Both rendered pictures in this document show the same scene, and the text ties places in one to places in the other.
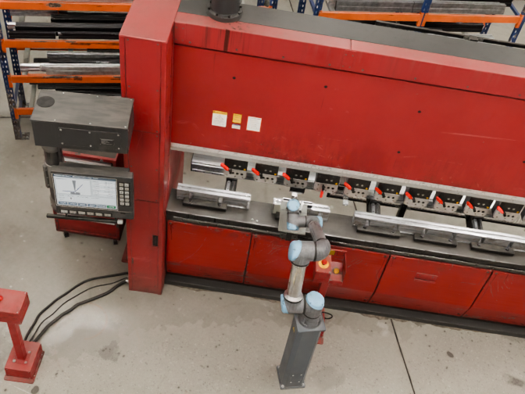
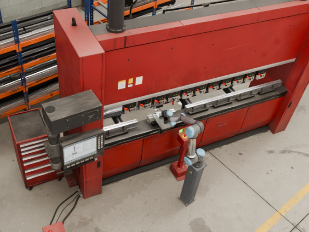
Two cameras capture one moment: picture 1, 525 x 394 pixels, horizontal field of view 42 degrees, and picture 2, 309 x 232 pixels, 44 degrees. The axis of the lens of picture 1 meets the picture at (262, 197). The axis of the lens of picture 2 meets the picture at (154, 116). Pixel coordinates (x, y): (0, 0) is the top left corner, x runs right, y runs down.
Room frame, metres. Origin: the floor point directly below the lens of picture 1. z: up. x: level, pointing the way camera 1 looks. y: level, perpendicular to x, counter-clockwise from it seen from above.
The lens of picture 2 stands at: (0.09, 1.64, 4.41)
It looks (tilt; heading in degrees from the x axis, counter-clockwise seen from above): 44 degrees down; 329
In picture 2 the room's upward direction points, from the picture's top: 9 degrees clockwise
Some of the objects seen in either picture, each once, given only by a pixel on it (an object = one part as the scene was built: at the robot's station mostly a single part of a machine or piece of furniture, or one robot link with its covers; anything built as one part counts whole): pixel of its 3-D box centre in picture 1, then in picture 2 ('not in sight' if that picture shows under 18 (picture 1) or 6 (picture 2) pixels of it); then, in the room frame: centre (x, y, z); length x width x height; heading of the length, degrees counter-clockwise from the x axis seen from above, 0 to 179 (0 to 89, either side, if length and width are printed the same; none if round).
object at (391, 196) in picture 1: (387, 188); (199, 88); (3.16, -0.79, 1.26); 0.15 x 0.09 x 0.17; 92
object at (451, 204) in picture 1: (447, 198); (225, 81); (3.17, -1.19, 1.26); 0.15 x 0.09 x 0.17; 92
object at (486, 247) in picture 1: (491, 248); (245, 97); (3.13, -1.62, 0.89); 0.30 x 0.05 x 0.03; 92
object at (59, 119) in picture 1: (87, 165); (73, 135); (2.64, 1.02, 1.53); 0.51 x 0.25 x 0.85; 97
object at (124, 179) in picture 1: (94, 189); (82, 147); (2.56, 0.96, 1.42); 0.45 x 0.12 x 0.36; 97
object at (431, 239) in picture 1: (435, 240); (222, 103); (3.12, -1.23, 0.89); 0.30 x 0.05 x 0.03; 92
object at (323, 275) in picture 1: (330, 266); (186, 136); (2.84, -0.53, 0.75); 0.20 x 0.16 x 0.18; 94
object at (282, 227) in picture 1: (292, 217); (163, 120); (2.99, -0.22, 1.00); 0.26 x 0.18 x 0.01; 2
